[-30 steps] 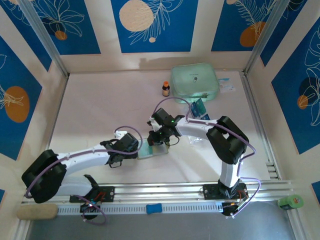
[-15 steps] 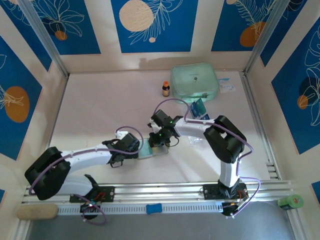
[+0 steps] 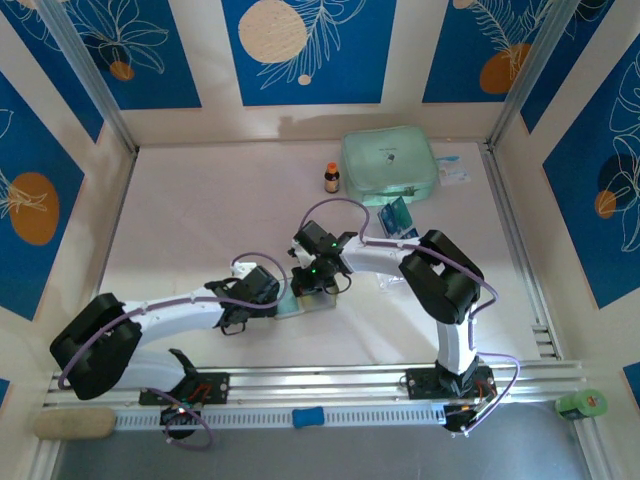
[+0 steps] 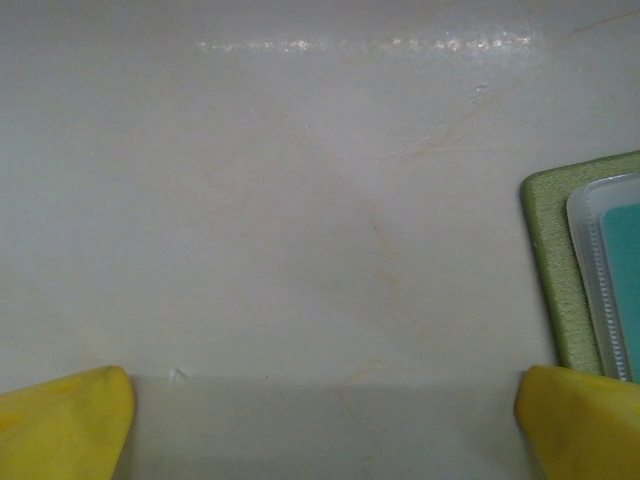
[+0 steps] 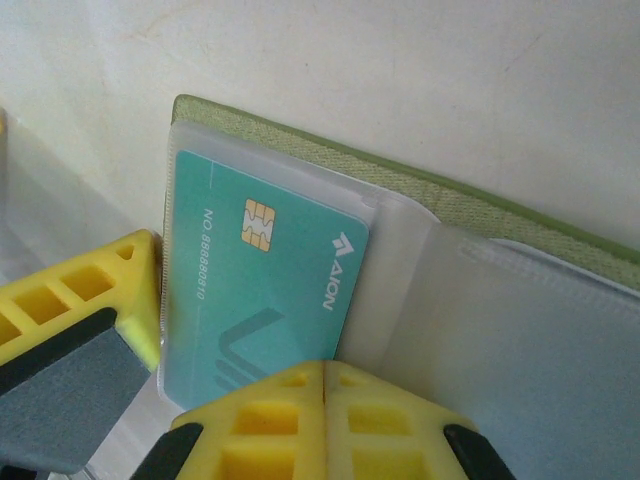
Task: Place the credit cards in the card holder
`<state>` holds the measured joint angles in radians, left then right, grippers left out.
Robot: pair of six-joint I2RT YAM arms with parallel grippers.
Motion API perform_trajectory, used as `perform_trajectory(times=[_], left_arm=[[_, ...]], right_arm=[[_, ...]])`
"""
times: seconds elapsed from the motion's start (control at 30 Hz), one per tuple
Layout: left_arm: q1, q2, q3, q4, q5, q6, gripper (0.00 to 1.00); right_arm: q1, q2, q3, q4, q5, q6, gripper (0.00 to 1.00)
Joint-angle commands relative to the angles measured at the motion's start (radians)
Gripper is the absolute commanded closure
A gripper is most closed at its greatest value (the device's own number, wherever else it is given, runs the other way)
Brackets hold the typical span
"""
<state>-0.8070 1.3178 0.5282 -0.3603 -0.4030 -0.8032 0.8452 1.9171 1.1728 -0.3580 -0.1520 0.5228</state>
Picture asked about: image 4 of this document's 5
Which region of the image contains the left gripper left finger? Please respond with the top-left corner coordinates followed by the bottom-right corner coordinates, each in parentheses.
top-left (0, 365), bottom-right (136, 480)

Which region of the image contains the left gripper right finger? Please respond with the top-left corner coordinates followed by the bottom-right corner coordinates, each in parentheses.
top-left (514, 364), bottom-right (640, 480)

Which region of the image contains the green card holder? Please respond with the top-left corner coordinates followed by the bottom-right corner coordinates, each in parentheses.
top-left (519, 149), bottom-right (640, 384)

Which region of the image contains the teal credit card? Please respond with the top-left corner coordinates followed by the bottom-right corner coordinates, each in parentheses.
top-left (599, 202), bottom-right (640, 384)

